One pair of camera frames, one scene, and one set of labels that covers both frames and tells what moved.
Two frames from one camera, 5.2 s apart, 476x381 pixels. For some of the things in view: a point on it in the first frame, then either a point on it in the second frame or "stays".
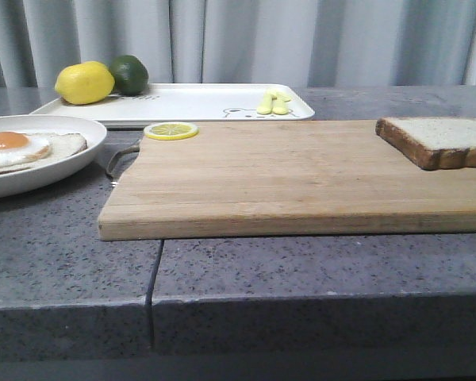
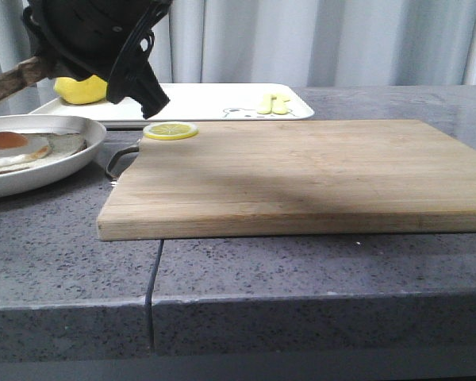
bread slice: x=437 y=143 -> x=21 y=76
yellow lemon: x=85 y=82 stays
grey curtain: x=315 y=44 stays
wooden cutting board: x=259 y=178 stays
